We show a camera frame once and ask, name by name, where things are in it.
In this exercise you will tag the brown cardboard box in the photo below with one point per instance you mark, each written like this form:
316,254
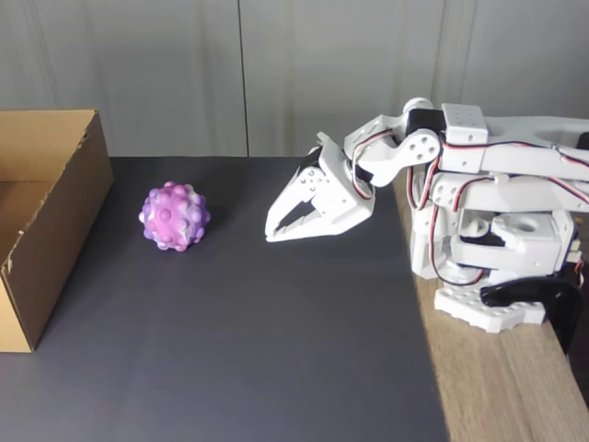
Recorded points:
60,221

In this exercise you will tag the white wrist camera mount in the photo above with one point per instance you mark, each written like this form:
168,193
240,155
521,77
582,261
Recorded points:
329,149

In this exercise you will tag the white panelled cabinet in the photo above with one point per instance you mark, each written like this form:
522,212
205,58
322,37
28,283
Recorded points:
138,69

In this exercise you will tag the pink purple bumpy ball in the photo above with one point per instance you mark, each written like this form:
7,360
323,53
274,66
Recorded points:
172,216

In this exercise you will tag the dark grey table mat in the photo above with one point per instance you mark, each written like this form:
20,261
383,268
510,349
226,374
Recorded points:
230,331

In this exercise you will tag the black table clamp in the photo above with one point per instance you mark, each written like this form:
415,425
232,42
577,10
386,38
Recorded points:
559,304

